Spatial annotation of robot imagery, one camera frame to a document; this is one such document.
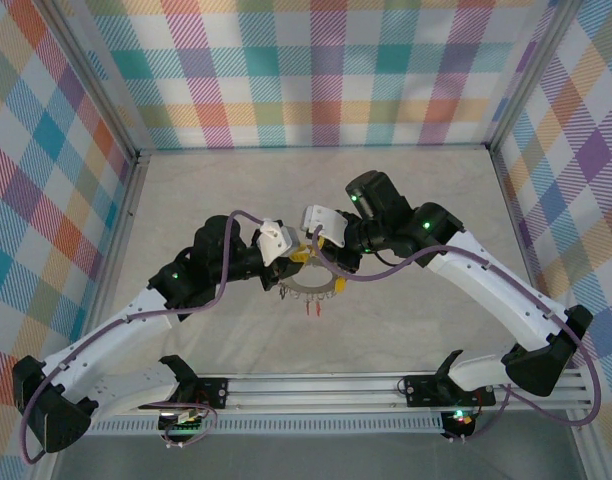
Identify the grey metal disc keyring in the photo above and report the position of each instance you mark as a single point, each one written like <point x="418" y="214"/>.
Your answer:
<point x="306" y="288"/>

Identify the red key tag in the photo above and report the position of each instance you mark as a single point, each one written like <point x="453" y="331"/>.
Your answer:
<point x="317" y="309"/>
<point x="308" y="307"/>

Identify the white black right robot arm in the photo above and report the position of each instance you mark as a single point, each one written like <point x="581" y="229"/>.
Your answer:
<point x="496" y="292"/>

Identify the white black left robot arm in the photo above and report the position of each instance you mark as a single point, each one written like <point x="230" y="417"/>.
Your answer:
<point x="106" y="340"/>

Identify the green terminal controller board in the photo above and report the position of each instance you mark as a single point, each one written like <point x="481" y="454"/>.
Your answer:
<point x="186" y="425"/>

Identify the controller board with lights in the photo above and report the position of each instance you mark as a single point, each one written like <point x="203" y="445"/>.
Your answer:
<point x="461" y="420"/>

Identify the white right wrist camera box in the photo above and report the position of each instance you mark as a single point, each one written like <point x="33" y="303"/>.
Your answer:
<point x="326" y="222"/>

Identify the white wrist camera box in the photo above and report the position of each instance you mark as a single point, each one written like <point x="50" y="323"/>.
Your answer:
<point x="326" y="222"/>
<point x="273" y="242"/>

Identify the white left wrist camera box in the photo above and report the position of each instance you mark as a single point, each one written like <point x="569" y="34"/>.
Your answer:
<point x="273" y="242"/>

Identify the aluminium side rail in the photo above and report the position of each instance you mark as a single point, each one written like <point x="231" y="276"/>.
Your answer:
<point x="128" y="220"/>
<point x="512" y="205"/>

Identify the aluminium wall rail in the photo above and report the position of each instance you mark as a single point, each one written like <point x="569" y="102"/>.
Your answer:
<point x="311" y="149"/>

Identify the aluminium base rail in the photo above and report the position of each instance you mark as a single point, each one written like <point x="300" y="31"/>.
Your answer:
<point x="311" y="390"/>

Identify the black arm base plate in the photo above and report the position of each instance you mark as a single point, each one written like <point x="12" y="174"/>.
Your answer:
<point x="218" y="395"/>
<point x="421" y="392"/>

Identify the aluminium corner post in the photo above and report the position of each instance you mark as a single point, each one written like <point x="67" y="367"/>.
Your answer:
<point x="531" y="75"/>
<point x="95" y="75"/>

